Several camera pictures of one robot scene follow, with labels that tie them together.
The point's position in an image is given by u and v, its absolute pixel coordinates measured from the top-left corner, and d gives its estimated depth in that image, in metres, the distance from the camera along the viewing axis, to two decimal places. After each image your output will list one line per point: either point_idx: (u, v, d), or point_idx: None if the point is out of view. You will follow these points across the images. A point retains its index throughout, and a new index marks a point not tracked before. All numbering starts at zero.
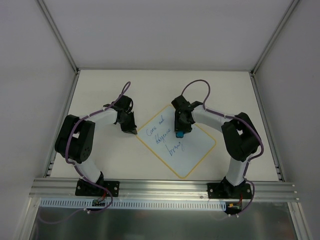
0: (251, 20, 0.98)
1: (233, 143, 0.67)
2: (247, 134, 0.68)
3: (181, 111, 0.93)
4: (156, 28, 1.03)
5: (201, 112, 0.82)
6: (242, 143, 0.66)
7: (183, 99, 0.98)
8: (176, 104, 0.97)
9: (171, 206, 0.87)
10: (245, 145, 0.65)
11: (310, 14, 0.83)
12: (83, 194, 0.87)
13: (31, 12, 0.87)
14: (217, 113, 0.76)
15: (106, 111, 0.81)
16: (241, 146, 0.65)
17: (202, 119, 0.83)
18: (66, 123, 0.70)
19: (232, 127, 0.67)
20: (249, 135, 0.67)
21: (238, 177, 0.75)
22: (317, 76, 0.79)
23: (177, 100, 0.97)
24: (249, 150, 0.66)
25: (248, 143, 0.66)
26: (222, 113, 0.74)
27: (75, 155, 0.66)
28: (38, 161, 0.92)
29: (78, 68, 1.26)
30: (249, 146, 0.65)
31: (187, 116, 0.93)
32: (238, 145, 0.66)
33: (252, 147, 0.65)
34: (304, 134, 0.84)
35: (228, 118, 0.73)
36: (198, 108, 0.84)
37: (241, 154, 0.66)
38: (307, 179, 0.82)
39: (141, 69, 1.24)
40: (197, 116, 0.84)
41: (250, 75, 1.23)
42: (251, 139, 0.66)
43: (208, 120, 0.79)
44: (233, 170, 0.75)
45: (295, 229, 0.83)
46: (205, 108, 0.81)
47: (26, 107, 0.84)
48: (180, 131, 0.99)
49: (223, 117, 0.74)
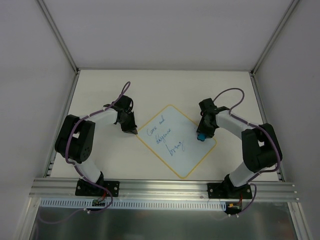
0: (251, 20, 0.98)
1: (250, 151, 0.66)
2: (267, 146, 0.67)
3: (206, 113, 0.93)
4: (156, 28, 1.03)
5: (224, 116, 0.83)
6: (260, 154, 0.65)
7: (211, 102, 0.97)
8: (202, 105, 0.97)
9: (171, 206, 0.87)
10: (262, 157, 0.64)
11: (310, 14, 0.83)
12: (83, 194, 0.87)
13: (31, 12, 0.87)
14: (241, 120, 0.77)
15: (106, 111, 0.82)
16: (258, 157, 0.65)
17: (224, 123, 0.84)
18: (65, 123, 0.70)
19: (253, 137, 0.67)
20: (269, 148, 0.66)
21: (242, 182, 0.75)
22: (317, 76, 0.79)
23: (205, 102, 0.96)
24: (266, 163, 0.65)
25: (266, 156, 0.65)
26: (246, 121, 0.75)
27: (75, 155, 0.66)
28: (38, 161, 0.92)
29: (78, 68, 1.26)
30: (266, 160, 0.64)
31: (211, 120, 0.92)
32: (255, 155, 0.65)
33: (268, 162, 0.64)
34: (305, 134, 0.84)
35: (251, 126, 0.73)
36: (223, 112, 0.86)
37: (256, 165, 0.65)
38: (307, 179, 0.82)
39: (141, 69, 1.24)
40: (220, 120, 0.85)
41: (250, 75, 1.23)
42: (270, 153, 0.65)
43: (231, 124, 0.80)
44: (239, 173, 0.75)
45: (295, 229, 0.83)
46: (230, 113, 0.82)
47: (25, 107, 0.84)
48: (202, 134, 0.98)
49: (246, 124, 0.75)
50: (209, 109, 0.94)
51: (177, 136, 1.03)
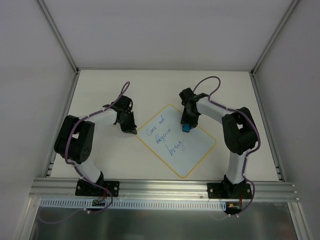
0: (251, 19, 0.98)
1: (231, 135, 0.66)
2: (246, 128, 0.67)
3: (187, 102, 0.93)
4: (156, 28, 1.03)
5: (204, 103, 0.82)
6: (240, 136, 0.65)
7: (190, 91, 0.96)
8: (182, 95, 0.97)
9: (171, 206, 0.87)
10: (243, 138, 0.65)
11: (310, 14, 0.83)
12: (83, 194, 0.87)
13: (31, 12, 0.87)
14: (220, 105, 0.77)
15: (106, 111, 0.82)
16: (239, 138, 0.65)
17: (205, 110, 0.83)
18: (65, 123, 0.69)
19: (231, 120, 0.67)
20: (248, 129, 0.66)
21: (236, 175, 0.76)
22: (317, 76, 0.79)
23: (184, 92, 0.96)
24: (247, 143, 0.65)
25: (246, 137, 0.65)
26: (225, 106, 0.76)
27: (75, 156, 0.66)
28: (38, 161, 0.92)
29: (78, 68, 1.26)
30: (246, 140, 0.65)
31: (192, 108, 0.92)
32: (235, 136, 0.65)
33: (249, 142, 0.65)
34: (305, 134, 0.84)
35: (230, 111, 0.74)
36: (203, 99, 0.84)
37: (238, 147, 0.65)
38: (307, 179, 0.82)
39: (141, 69, 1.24)
40: (201, 107, 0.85)
41: (250, 75, 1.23)
42: (249, 133, 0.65)
43: (212, 111, 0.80)
44: (232, 167, 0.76)
45: (296, 229, 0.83)
46: (209, 99, 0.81)
47: (26, 107, 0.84)
48: (186, 125, 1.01)
49: (225, 110, 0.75)
50: (189, 97, 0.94)
51: (177, 136, 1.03)
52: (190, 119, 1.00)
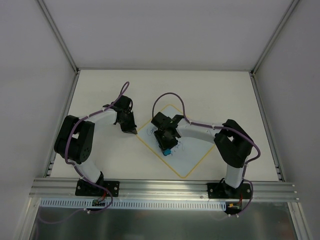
0: (251, 19, 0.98)
1: (228, 153, 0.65)
2: (238, 139, 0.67)
3: (165, 128, 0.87)
4: (156, 28, 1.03)
5: (185, 127, 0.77)
6: (237, 150, 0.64)
7: (163, 116, 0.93)
8: (156, 122, 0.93)
9: (171, 206, 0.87)
10: (241, 151, 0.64)
11: (310, 13, 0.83)
12: (82, 194, 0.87)
13: (31, 12, 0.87)
14: (204, 125, 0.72)
15: (106, 111, 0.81)
16: (237, 153, 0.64)
17: (189, 134, 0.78)
18: (65, 123, 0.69)
19: (225, 138, 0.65)
20: (240, 140, 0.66)
21: (238, 180, 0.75)
22: (317, 76, 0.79)
23: (157, 119, 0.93)
24: (246, 154, 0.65)
25: (243, 148, 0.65)
26: (210, 125, 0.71)
27: (75, 156, 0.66)
28: (38, 161, 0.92)
29: (78, 68, 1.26)
30: (244, 151, 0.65)
31: (172, 133, 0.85)
32: (235, 153, 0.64)
33: (246, 151, 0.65)
34: (305, 134, 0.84)
35: (217, 129, 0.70)
36: (182, 123, 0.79)
37: (240, 161, 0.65)
38: (307, 179, 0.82)
39: (141, 68, 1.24)
40: (183, 132, 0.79)
41: (250, 75, 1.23)
42: (244, 144, 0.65)
43: (197, 134, 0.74)
44: (232, 175, 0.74)
45: (296, 229, 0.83)
46: (189, 122, 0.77)
47: (25, 106, 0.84)
48: (167, 148, 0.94)
49: (211, 129, 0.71)
50: (164, 123, 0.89)
51: None
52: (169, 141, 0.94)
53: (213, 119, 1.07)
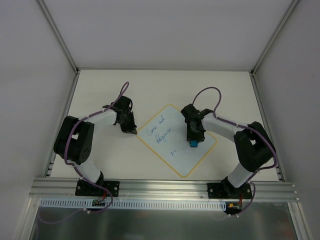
0: (251, 19, 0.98)
1: (246, 153, 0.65)
2: (259, 144, 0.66)
3: (191, 119, 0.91)
4: (156, 28, 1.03)
5: (211, 120, 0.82)
6: (255, 154, 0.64)
7: (192, 107, 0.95)
8: (184, 112, 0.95)
9: (171, 206, 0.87)
10: (259, 156, 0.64)
11: (310, 13, 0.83)
12: (83, 194, 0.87)
13: (31, 12, 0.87)
14: (230, 121, 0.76)
15: (106, 111, 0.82)
16: (255, 157, 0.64)
17: (212, 128, 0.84)
18: (64, 124, 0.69)
19: (246, 138, 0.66)
20: (262, 145, 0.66)
21: (242, 180, 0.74)
22: (317, 76, 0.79)
23: (186, 109, 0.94)
24: (262, 161, 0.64)
25: (261, 154, 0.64)
26: (234, 122, 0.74)
27: (74, 156, 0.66)
28: (38, 161, 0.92)
29: (78, 68, 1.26)
30: (262, 157, 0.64)
31: (197, 125, 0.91)
32: (252, 155, 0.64)
33: (265, 159, 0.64)
34: (305, 134, 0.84)
35: (241, 127, 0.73)
36: (209, 116, 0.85)
37: (254, 165, 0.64)
38: (307, 179, 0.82)
39: (141, 69, 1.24)
40: (208, 125, 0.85)
41: (250, 75, 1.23)
42: (264, 150, 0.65)
43: (221, 128, 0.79)
44: (238, 175, 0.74)
45: (296, 229, 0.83)
46: (216, 116, 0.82)
47: (25, 106, 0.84)
48: (194, 140, 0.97)
49: (235, 126, 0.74)
50: (192, 114, 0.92)
51: (177, 136, 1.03)
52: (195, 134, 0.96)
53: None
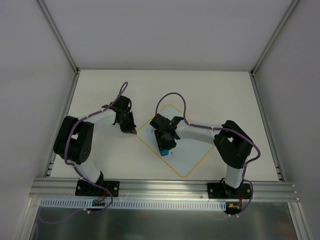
0: (251, 19, 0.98)
1: (229, 154, 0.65)
2: (238, 140, 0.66)
3: (164, 130, 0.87)
4: (156, 28, 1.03)
5: (185, 128, 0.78)
6: (237, 151, 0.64)
7: (160, 117, 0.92)
8: (154, 123, 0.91)
9: (171, 206, 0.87)
10: (240, 151, 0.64)
11: (310, 13, 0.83)
12: (82, 194, 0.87)
13: (31, 12, 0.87)
14: (204, 126, 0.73)
15: (105, 111, 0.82)
16: (237, 154, 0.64)
17: (188, 135, 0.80)
18: (64, 124, 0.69)
19: (224, 139, 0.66)
20: (240, 141, 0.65)
21: (237, 180, 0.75)
22: (317, 76, 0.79)
23: (155, 120, 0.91)
24: (246, 155, 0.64)
25: (242, 149, 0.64)
26: (209, 126, 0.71)
27: (74, 157, 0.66)
28: (38, 161, 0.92)
29: (78, 68, 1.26)
30: (245, 151, 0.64)
31: (171, 135, 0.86)
32: (234, 154, 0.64)
33: (247, 152, 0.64)
34: (305, 134, 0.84)
35: (217, 130, 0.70)
36: (182, 125, 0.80)
37: (241, 162, 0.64)
38: (307, 180, 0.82)
39: (141, 69, 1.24)
40: (182, 133, 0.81)
41: (250, 75, 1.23)
42: (243, 144, 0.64)
43: (197, 135, 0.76)
44: (232, 174, 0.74)
45: (296, 229, 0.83)
46: (188, 123, 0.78)
47: (25, 106, 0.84)
48: (165, 148, 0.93)
49: (211, 130, 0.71)
50: (162, 125, 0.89)
51: None
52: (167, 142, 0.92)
53: (220, 118, 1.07)
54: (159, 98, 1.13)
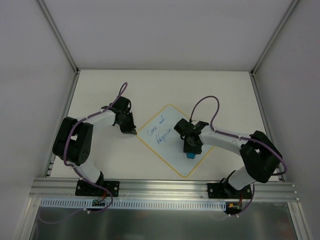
0: (251, 20, 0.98)
1: (255, 167, 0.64)
2: (265, 152, 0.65)
3: (187, 135, 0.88)
4: (156, 28, 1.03)
5: (210, 134, 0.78)
6: (264, 165, 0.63)
7: (185, 122, 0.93)
8: (178, 128, 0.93)
9: (171, 206, 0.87)
10: (267, 166, 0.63)
11: (309, 14, 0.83)
12: (82, 194, 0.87)
13: (31, 13, 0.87)
14: (230, 134, 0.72)
15: (105, 112, 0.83)
16: (264, 168, 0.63)
17: (212, 142, 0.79)
18: (63, 125, 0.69)
19: (251, 150, 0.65)
20: (268, 154, 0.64)
21: (242, 184, 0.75)
22: (317, 76, 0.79)
23: (179, 124, 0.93)
24: (272, 170, 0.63)
25: (269, 163, 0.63)
26: (236, 135, 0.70)
27: (73, 158, 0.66)
28: (38, 161, 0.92)
29: (78, 68, 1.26)
30: (271, 166, 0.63)
31: (195, 139, 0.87)
32: (261, 167, 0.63)
33: (274, 167, 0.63)
34: (305, 134, 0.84)
35: (244, 139, 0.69)
36: (207, 130, 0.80)
37: (265, 176, 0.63)
38: (307, 180, 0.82)
39: (141, 69, 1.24)
40: (206, 139, 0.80)
41: (250, 75, 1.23)
42: (271, 158, 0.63)
43: (220, 142, 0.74)
44: (241, 180, 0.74)
45: (296, 229, 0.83)
46: (214, 129, 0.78)
47: (25, 106, 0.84)
48: (191, 152, 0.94)
49: (237, 139, 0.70)
50: (186, 129, 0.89)
51: (177, 136, 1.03)
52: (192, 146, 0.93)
53: (220, 118, 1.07)
54: (159, 99, 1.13)
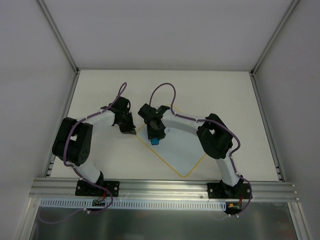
0: (251, 20, 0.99)
1: (209, 145, 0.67)
2: (218, 132, 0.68)
3: (150, 119, 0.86)
4: (156, 28, 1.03)
5: (170, 118, 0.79)
6: (217, 143, 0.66)
7: (149, 106, 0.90)
8: (142, 113, 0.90)
9: (171, 206, 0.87)
10: (220, 143, 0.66)
11: (309, 14, 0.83)
12: (82, 194, 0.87)
13: (31, 13, 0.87)
14: (188, 117, 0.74)
15: (105, 112, 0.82)
16: (217, 146, 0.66)
17: (173, 125, 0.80)
18: (62, 126, 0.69)
19: (206, 131, 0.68)
20: (221, 133, 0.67)
21: (229, 177, 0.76)
22: (317, 75, 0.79)
23: (143, 109, 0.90)
24: (225, 146, 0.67)
25: (222, 141, 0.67)
26: (194, 117, 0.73)
27: (73, 158, 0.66)
28: (38, 161, 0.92)
29: (78, 68, 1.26)
30: (224, 143, 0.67)
31: (157, 123, 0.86)
32: (214, 145, 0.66)
33: (226, 144, 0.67)
34: (305, 134, 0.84)
35: (200, 121, 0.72)
36: (167, 113, 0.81)
37: (219, 153, 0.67)
38: (307, 179, 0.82)
39: (141, 69, 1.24)
40: (167, 123, 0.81)
41: (250, 75, 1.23)
42: (224, 137, 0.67)
43: (180, 125, 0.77)
44: (224, 171, 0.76)
45: (296, 229, 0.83)
46: (174, 113, 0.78)
47: (26, 107, 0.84)
48: (155, 137, 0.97)
49: (195, 121, 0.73)
50: (149, 114, 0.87)
51: (176, 136, 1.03)
52: (155, 132, 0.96)
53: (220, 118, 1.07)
54: (158, 99, 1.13)
